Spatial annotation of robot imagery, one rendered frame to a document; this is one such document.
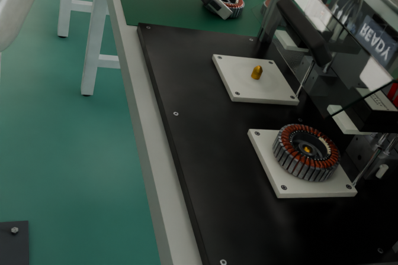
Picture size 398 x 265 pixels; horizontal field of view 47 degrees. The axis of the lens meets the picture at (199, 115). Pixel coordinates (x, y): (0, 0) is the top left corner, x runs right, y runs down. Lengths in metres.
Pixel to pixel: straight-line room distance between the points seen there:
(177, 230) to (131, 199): 1.02
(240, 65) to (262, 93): 0.10
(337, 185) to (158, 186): 0.30
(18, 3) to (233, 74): 0.48
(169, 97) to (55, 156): 0.99
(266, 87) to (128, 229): 0.82
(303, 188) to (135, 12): 0.62
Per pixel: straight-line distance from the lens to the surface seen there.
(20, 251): 1.50
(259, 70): 0.95
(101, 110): 2.00
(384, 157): 0.85
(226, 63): 0.98
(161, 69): 0.91
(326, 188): 0.78
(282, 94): 0.95
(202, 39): 1.06
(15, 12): 0.63
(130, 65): 0.94
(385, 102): 0.79
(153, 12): 1.17
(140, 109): 0.83
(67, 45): 2.38
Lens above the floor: 1.26
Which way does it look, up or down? 37 degrees down
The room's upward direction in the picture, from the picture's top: 19 degrees clockwise
